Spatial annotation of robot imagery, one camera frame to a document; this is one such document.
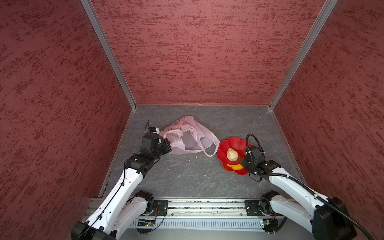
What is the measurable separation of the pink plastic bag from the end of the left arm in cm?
9

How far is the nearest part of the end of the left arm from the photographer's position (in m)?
0.59

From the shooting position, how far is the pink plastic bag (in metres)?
0.79
